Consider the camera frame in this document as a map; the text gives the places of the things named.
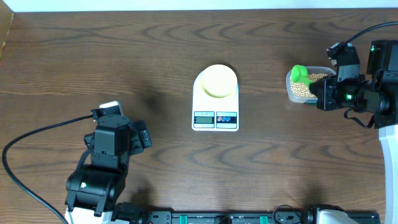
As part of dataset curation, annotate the green plastic scoop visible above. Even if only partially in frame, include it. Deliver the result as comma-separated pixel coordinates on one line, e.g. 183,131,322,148
291,65,313,87

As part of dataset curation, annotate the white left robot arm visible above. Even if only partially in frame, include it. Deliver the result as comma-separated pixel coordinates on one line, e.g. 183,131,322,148
65,114,152,223

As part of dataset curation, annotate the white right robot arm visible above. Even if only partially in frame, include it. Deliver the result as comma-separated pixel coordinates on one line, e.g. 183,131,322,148
309,40,397,223

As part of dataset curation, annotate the white digital kitchen scale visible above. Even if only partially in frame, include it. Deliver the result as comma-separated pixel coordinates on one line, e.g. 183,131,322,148
192,71,239,132

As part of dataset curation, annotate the yellow plastic bowl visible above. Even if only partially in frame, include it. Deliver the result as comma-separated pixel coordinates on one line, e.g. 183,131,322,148
200,64,238,98

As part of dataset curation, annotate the clear container of soybeans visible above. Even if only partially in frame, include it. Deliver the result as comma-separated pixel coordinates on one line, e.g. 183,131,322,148
286,67,336,104

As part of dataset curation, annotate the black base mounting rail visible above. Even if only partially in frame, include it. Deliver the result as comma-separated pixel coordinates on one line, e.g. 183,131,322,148
111,203,381,224

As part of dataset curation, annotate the black right camera cable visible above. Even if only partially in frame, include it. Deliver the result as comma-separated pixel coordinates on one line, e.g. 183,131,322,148
345,21,398,46

